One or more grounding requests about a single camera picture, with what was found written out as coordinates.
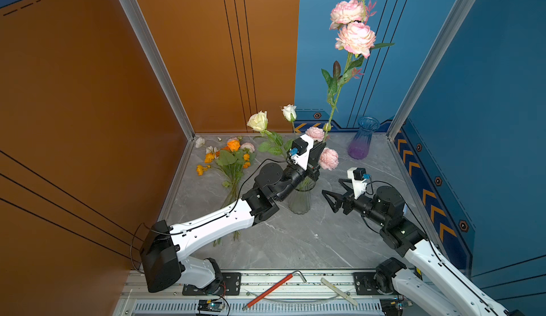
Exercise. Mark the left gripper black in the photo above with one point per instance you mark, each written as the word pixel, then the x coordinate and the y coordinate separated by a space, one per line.
pixel 313 155

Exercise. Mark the pink peony flower stem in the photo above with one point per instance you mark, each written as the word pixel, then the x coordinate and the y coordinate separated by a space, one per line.
pixel 355 36

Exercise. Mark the left circuit board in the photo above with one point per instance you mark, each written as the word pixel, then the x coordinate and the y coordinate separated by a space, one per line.
pixel 210 307

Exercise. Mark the aluminium corner post right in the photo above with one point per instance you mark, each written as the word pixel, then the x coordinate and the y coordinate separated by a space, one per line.
pixel 447 33

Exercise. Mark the white rose bud stem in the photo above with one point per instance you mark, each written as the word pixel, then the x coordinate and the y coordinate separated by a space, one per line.
pixel 290 114

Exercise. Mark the circuit board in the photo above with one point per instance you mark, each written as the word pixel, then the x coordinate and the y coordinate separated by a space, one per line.
pixel 394 307
pixel 210 307

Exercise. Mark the right circuit board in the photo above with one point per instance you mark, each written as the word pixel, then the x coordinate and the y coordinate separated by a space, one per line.
pixel 394 307

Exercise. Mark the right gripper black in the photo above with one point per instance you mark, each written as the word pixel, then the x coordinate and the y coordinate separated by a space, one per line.
pixel 349 199

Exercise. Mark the cream flat stick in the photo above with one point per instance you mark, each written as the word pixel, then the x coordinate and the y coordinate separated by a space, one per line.
pixel 339 292

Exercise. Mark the red handled tool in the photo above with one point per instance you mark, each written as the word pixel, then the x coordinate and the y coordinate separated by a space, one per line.
pixel 296 273

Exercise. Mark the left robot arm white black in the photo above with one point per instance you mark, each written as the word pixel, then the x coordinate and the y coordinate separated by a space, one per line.
pixel 166 253

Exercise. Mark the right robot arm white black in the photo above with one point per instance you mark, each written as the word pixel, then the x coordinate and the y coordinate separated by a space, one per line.
pixel 421 274

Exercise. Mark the clear glass vase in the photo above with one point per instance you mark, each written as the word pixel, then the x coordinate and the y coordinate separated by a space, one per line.
pixel 299 201

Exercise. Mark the yellow orange poppy stem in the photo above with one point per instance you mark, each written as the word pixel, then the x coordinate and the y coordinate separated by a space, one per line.
pixel 207 163

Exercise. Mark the cream white rose stem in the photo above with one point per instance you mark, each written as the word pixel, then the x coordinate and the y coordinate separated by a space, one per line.
pixel 274 143

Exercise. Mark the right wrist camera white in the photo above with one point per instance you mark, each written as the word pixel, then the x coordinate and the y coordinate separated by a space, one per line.
pixel 359 179

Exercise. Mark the pink carnation flower stem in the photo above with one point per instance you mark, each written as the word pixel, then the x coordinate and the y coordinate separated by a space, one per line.
pixel 329 158

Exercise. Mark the blue purple glass vase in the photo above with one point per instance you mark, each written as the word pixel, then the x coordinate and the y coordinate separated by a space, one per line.
pixel 361 143

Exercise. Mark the white small daisy flower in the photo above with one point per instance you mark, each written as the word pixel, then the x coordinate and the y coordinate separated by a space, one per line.
pixel 200 142

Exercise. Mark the aluminium rail base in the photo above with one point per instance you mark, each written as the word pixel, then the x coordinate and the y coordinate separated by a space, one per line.
pixel 293 298

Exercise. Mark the aluminium corner post left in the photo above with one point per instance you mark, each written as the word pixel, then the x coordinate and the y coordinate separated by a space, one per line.
pixel 146 40

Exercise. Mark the aluminium corner post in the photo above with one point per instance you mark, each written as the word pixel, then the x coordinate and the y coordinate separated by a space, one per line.
pixel 447 33
pixel 146 40

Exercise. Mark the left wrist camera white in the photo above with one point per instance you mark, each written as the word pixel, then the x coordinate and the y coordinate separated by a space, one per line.
pixel 300 150

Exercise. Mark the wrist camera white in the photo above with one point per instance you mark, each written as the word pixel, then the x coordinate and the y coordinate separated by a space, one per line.
pixel 300 150
pixel 359 179

